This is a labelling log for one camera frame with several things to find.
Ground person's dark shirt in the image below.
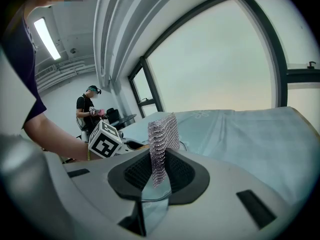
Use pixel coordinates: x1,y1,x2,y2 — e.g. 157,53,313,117
0,2,48,135

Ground light blue patterned tablecloth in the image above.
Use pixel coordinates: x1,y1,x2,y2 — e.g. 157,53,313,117
119,106,320,211

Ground person's left forearm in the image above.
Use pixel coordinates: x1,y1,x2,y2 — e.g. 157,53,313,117
23,113,102,162

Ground white ceiling pipes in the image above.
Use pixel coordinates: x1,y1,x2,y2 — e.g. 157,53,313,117
34,54,97,93

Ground dark round table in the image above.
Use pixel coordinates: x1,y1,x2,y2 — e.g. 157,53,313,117
116,113,138,130

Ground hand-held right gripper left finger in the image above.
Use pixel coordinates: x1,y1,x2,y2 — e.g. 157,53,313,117
43,147,154,240

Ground long ceiling light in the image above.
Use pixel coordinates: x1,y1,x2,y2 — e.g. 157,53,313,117
33,17,62,61

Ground black office chair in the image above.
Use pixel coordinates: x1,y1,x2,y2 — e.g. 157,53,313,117
105,107,120,128

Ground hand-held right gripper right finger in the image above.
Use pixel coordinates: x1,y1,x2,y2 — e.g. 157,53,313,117
163,146,305,240

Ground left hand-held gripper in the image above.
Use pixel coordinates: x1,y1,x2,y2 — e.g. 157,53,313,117
87,120,151,159

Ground black window frame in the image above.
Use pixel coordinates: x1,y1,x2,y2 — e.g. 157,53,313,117
127,0,320,119

